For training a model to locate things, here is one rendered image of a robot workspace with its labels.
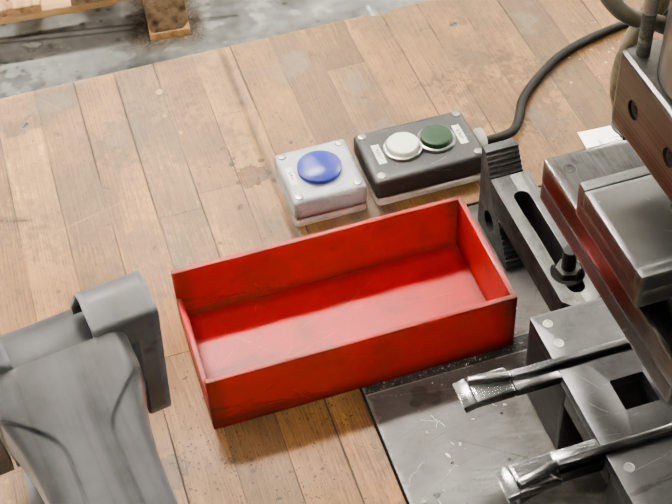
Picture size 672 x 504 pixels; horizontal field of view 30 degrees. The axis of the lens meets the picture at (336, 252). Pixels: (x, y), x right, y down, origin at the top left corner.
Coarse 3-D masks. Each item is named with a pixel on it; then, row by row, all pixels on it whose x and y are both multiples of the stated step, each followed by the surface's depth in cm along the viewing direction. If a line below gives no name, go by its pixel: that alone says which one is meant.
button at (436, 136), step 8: (424, 128) 114; (432, 128) 114; (440, 128) 114; (448, 128) 114; (424, 136) 113; (432, 136) 113; (440, 136) 113; (448, 136) 113; (424, 144) 113; (432, 144) 112; (440, 144) 112; (448, 144) 113
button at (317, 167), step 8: (312, 152) 112; (320, 152) 112; (328, 152) 112; (304, 160) 112; (312, 160) 112; (320, 160) 112; (328, 160) 112; (336, 160) 112; (304, 168) 111; (312, 168) 111; (320, 168) 111; (328, 168) 111; (336, 168) 111; (304, 176) 111; (312, 176) 110; (320, 176) 110; (328, 176) 110; (336, 176) 111
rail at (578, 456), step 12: (648, 432) 85; (660, 432) 85; (612, 444) 84; (624, 444) 84; (636, 444) 84; (564, 456) 84; (576, 456) 84; (588, 456) 84; (600, 456) 84; (564, 468) 84; (588, 468) 85; (600, 468) 85; (564, 480) 85
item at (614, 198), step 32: (544, 160) 81; (576, 160) 81; (608, 160) 81; (640, 160) 81; (544, 192) 83; (576, 192) 79; (608, 192) 73; (640, 192) 73; (576, 224) 79; (608, 224) 71; (640, 224) 71; (576, 256) 80; (608, 256) 72; (640, 256) 70; (608, 288) 76; (640, 288) 69; (640, 320) 73; (640, 352) 74
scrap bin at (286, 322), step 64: (256, 256) 102; (320, 256) 104; (384, 256) 107; (448, 256) 108; (192, 320) 104; (256, 320) 104; (320, 320) 103; (384, 320) 103; (448, 320) 96; (512, 320) 99; (256, 384) 95; (320, 384) 97
